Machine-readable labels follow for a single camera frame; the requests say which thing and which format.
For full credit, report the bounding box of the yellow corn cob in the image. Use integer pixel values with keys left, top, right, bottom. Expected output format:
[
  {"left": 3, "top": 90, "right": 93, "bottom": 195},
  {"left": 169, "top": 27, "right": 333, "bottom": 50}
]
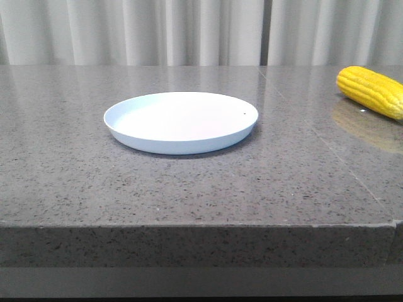
[{"left": 336, "top": 66, "right": 402, "bottom": 120}]

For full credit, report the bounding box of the light blue round plate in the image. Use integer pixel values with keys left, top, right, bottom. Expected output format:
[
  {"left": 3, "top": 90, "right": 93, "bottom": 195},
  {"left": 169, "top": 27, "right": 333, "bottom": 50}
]
[{"left": 103, "top": 92, "right": 259, "bottom": 155}]

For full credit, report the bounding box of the grey pleated curtain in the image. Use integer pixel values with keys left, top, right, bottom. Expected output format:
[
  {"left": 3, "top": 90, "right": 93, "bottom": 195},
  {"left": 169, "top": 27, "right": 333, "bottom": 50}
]
[{"left": 1, "top": 1, "right": 402, "bottom": 66}]

